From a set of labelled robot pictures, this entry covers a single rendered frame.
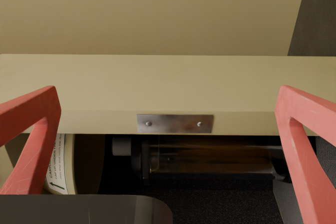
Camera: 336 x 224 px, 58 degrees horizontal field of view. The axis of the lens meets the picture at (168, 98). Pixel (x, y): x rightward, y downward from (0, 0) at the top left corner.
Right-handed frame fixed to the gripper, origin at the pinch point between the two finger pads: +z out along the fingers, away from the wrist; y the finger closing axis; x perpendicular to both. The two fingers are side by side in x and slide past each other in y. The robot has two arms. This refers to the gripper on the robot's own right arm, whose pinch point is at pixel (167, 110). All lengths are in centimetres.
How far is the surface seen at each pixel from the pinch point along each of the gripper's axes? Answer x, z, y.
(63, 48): 25, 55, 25
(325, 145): 18.4, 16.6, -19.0
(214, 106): 9.5, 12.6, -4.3
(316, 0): 10, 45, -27
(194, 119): 10.3, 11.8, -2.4
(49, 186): 23.8, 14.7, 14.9
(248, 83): 9.5, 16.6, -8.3
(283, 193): 34.3, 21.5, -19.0
